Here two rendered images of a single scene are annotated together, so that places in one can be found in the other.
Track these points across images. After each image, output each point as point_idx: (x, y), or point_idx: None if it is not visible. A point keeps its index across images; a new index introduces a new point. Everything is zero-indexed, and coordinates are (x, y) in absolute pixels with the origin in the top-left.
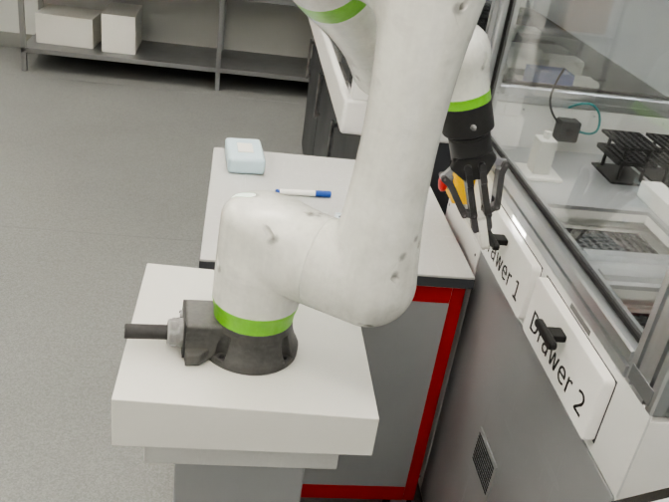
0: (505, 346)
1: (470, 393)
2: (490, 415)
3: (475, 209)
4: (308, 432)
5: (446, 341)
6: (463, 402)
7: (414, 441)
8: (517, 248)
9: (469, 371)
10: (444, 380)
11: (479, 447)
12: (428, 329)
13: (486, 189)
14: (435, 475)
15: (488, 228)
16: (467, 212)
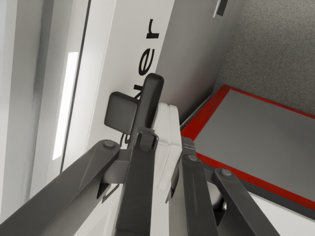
0: (184, 6)
1: (196, 66)
2: (212, 0)
3: (187, 172)
4: None
5: (194, 127)
6: (198, 75)
7: (225, 99)
8: (116, 31)
9: (186, 86)
10: (184, 126)
11: (222, 4)
12: (215, 142)
13: (129, 209)
14: (212, 78)
15: (149, 130)
16: (210, 181)
